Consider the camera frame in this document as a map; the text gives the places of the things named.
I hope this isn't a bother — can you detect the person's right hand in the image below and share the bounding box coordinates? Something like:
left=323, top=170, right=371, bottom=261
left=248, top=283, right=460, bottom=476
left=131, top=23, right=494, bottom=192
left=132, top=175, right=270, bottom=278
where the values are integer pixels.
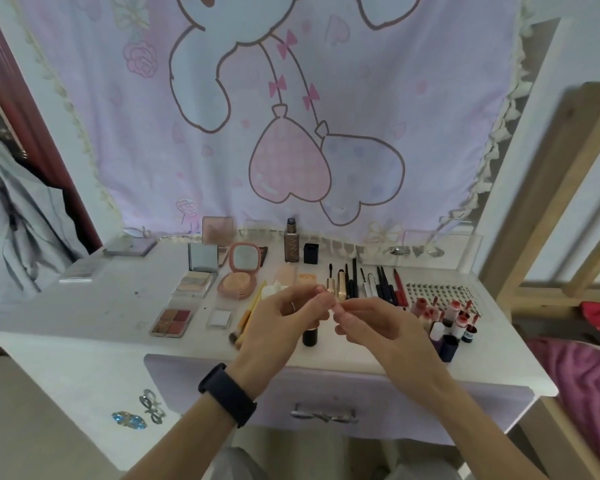
left=332, top=296, right=457, bottom=409

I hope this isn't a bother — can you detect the person's left hand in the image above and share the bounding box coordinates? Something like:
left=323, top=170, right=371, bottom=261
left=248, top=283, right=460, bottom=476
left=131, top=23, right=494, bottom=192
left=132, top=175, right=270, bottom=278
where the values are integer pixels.
left=229, top=283, right=335, bottom=401

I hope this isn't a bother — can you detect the beige tube black cap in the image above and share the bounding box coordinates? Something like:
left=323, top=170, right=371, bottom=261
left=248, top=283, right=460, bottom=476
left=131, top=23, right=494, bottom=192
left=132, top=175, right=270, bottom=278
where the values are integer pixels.
left=419, top=307, right=443, bottom=333

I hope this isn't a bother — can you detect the navy cosmetic tube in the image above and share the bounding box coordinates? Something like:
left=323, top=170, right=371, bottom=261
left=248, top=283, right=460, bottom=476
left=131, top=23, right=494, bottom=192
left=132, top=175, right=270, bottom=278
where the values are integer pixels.
left=429, top=322, right=461, bottom=364

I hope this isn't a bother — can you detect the clear square palette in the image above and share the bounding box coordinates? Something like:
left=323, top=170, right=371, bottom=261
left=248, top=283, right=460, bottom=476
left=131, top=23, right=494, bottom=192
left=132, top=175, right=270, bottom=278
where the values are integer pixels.
left=205, top=307, right=236, bottom=331

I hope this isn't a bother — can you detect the red makeup pencil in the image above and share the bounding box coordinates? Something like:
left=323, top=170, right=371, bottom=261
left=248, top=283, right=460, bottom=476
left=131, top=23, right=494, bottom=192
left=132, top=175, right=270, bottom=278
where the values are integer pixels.
left=392, top=268, right=409, bottom=308

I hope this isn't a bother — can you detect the peach round powder puff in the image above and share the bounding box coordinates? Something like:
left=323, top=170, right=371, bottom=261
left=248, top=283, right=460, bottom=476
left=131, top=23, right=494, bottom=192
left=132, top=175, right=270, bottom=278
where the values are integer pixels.
left=221, top=273, right=255, bottom=295

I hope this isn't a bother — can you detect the false eyelash tray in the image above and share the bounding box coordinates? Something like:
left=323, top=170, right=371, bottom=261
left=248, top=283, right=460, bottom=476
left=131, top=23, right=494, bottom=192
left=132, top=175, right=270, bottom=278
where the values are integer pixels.
left=405, top=282, right=479, bottom=311

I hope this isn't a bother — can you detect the pink rounded compact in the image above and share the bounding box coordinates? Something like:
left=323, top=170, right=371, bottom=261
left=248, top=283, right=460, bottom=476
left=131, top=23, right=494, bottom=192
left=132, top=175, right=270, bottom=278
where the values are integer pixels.
left=216, top=242, right=262, bottom=301

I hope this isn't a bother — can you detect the purple drawer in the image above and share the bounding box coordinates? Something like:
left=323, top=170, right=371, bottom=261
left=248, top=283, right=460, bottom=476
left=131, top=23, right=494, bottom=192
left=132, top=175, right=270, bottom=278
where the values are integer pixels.
left=143, top=353, right=536, bottom=445

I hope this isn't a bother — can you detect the dark square foundation bottle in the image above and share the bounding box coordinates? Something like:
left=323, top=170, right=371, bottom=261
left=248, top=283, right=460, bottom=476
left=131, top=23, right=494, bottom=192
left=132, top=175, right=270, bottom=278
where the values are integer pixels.
left=283, top=218, right=301, bottom=263

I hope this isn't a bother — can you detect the silver square palette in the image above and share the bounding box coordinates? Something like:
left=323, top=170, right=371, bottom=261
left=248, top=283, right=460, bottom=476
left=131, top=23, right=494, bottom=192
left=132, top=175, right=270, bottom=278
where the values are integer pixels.
left=149, top=307, right=195, bottom=339

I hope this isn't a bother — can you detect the small grey square palette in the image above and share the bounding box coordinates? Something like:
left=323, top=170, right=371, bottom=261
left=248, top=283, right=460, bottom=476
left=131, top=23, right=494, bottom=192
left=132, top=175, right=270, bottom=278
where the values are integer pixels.
left=172, top=243, right=220, bottom=298

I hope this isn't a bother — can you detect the brown blush palette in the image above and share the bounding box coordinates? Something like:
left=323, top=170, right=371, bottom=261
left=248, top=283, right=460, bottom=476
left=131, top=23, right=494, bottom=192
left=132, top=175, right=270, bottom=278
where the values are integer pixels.
left=201, top=216, right=237, bottom=268

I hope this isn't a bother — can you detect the large grey square palette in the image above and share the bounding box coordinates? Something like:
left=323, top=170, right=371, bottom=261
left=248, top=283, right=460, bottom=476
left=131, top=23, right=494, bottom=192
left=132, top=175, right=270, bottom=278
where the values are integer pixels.
left=102, top=237, right=159, bottom=258

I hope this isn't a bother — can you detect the white dressing table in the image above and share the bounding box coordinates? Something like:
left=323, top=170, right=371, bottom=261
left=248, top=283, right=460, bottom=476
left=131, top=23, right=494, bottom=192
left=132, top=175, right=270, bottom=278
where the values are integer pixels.
left=0, top=0, right=561, bottom=473

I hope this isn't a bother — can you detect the black smartwatch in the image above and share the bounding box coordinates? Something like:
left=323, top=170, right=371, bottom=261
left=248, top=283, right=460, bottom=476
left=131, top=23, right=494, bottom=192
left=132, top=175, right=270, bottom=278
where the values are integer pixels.
left=197, top=363, right=257, bottom=429

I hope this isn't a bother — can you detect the blue shiny cabinet sticker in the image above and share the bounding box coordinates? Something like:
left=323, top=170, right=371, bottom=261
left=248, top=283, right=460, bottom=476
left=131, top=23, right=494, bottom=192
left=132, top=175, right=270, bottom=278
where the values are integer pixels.
left=111, top=412, right=147, bottom=431

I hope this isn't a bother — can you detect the purple bed sheet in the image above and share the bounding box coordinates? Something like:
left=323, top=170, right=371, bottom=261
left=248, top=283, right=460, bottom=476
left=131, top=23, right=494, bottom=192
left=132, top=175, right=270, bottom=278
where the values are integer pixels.
left=527, top=337, right=600, bottom=475

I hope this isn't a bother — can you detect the pink cartoon cloth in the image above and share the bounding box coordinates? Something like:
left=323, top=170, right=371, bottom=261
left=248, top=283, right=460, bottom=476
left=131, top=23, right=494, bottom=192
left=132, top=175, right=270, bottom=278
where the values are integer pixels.
left=9, top=0, right=536, bottom=245

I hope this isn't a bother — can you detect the white hanging garment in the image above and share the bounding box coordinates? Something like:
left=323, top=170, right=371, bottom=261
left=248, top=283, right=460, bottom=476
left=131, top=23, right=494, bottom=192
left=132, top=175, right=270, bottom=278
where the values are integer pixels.
left=0, top=127, right=91, bottom=315

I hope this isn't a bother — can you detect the dark red wooden door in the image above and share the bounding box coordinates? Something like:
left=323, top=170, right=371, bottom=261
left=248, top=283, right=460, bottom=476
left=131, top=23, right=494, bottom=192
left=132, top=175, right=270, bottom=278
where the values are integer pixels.
left=0, top=0, right=103, bottom=355

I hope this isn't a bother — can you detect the silver drawer handle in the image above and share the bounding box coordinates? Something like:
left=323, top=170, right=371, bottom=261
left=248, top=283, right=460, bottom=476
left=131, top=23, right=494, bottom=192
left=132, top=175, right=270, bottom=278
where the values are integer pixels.
left=291, top=403, right=359, bottom=425

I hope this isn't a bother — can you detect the wooden bed frame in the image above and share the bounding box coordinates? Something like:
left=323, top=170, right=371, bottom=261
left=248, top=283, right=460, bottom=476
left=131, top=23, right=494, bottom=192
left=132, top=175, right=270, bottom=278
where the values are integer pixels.
left=479, top=82, right=600, bottom=480

